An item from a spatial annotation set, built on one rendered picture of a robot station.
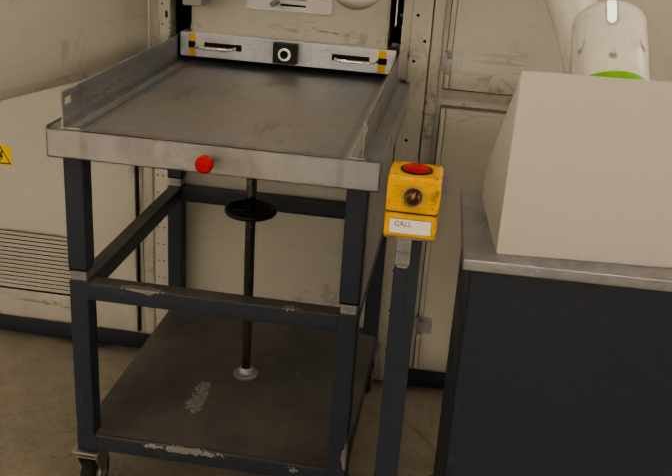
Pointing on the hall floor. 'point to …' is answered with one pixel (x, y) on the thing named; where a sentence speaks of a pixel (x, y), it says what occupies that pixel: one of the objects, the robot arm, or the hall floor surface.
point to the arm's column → (556, 379)
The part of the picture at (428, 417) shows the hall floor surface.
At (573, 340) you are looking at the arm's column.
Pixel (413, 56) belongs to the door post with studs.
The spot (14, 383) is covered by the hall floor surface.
